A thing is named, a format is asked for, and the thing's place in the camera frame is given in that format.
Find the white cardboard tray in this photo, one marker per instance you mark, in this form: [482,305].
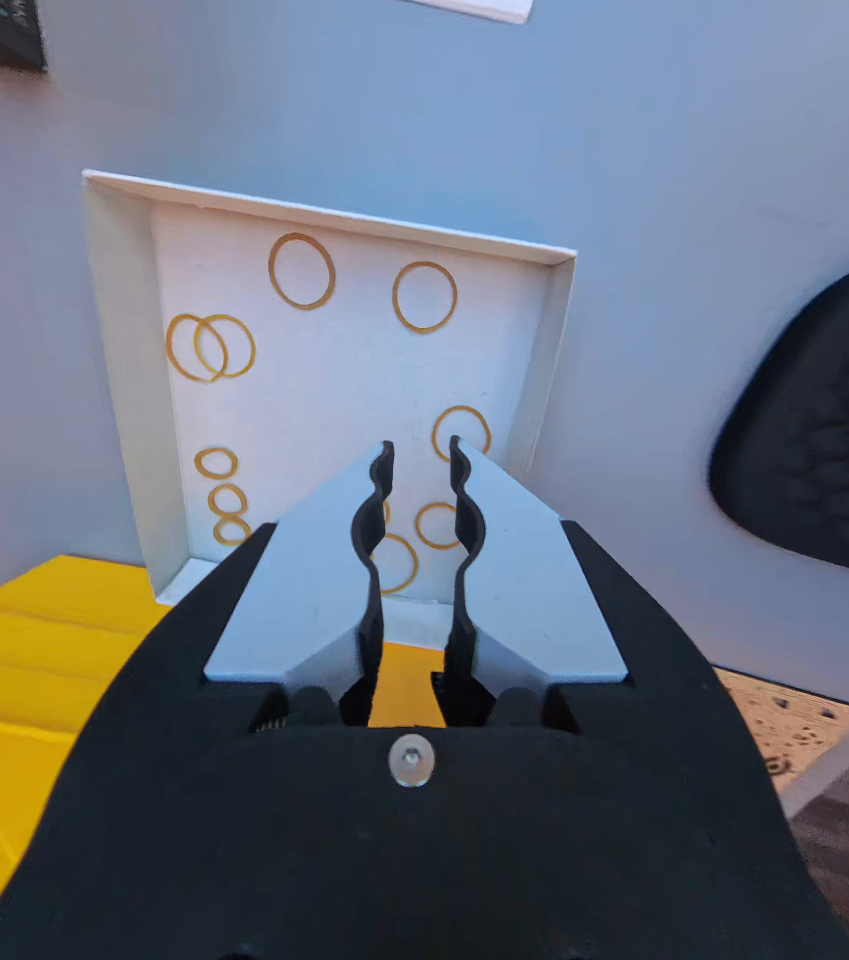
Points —
[334,375]

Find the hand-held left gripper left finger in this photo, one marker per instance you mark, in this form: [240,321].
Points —
[297,600]

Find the yellow box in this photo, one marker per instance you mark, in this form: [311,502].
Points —
[34,675]

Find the black honeycomb cushion pad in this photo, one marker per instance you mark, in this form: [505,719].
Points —
[829,435]

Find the plywood parts sheet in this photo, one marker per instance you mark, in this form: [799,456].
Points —
[792,720]

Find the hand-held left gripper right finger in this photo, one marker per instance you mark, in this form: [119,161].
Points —
[537,600]

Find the group of tan rubber bands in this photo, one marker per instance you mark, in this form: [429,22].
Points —
[271,270]

